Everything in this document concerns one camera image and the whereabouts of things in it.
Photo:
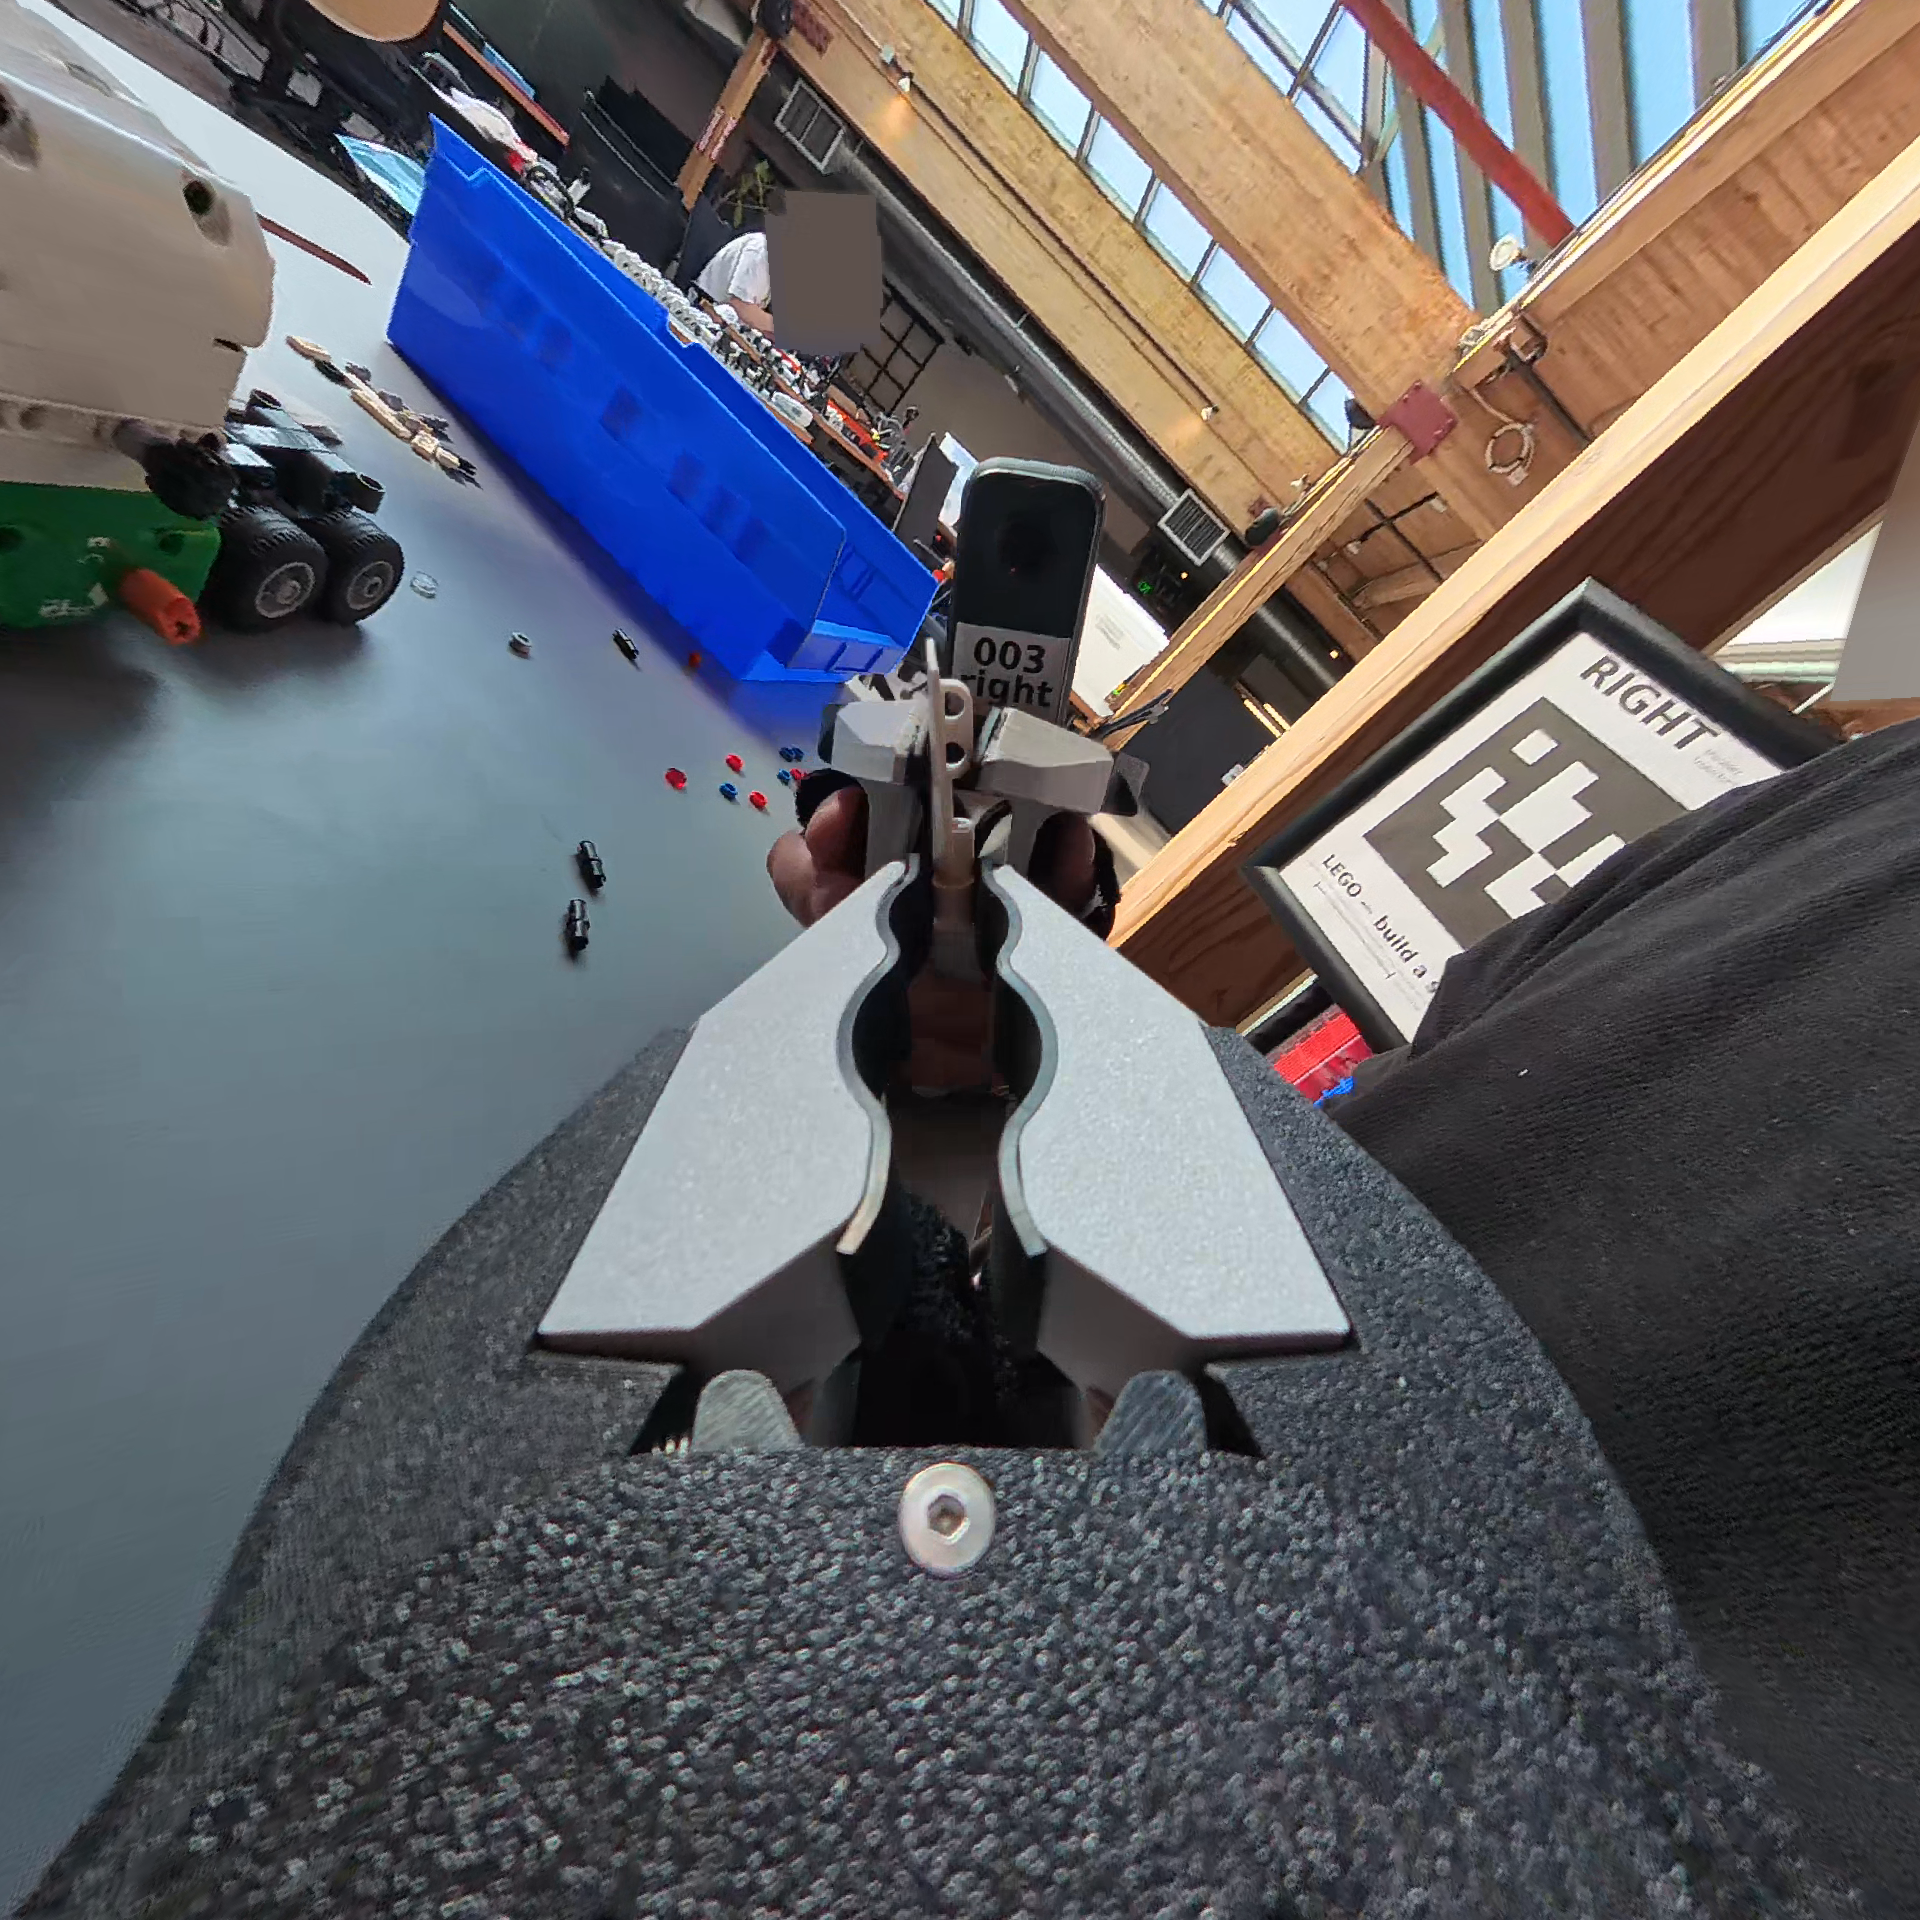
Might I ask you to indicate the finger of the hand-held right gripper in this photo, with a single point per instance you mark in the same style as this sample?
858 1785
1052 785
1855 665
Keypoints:
887 766
1051 766

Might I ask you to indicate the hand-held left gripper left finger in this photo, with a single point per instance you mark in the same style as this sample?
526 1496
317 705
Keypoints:
722 1200

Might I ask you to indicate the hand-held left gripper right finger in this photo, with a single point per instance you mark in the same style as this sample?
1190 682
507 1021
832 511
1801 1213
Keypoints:
1172 1200

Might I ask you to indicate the white lego piece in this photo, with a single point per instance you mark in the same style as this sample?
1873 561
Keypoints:
946 750

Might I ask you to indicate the small pale lego connector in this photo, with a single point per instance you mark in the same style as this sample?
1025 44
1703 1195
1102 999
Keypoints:
957 900

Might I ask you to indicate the pile of small tan lego pieces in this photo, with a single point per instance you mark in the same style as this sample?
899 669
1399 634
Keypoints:
383 412

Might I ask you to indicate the white green lego truck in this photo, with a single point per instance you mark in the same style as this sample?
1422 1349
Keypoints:
119 227

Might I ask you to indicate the person's right hand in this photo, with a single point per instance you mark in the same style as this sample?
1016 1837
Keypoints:
824 855

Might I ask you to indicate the background workbench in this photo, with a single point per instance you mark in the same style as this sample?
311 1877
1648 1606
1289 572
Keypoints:
865 436

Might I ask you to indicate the red plastic crate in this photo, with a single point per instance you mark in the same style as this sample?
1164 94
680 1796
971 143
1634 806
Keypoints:
1322 1058

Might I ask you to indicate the scattered small red blue studs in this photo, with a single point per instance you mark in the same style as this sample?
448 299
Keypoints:
679 780

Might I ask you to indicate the red junction box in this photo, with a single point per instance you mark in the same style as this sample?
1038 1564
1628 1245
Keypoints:
1421 419

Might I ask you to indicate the blue plastic bin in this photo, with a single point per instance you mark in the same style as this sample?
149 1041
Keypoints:
601 405

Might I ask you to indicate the red ceiling pipe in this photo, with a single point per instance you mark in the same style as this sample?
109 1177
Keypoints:
1455 104

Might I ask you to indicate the black framed printed tag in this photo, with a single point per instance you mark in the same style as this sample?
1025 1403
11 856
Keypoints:
1651 721

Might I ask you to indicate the red tape strip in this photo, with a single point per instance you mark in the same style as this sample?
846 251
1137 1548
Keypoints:
316 251

